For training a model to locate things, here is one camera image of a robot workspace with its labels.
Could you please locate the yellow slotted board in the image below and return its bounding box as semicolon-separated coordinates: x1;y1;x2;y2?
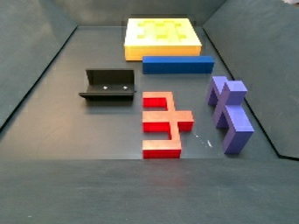
124;18;202;61

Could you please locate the red branched block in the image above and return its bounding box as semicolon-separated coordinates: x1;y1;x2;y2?
143;92;194;158

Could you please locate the blue rectangular block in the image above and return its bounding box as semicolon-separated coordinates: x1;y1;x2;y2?
143;56;215;74

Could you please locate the purple cross-shaped block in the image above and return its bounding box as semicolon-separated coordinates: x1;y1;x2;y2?
207;76;255;154

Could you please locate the black angle bracket holder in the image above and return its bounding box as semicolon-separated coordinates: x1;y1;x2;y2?
79;68;136;100

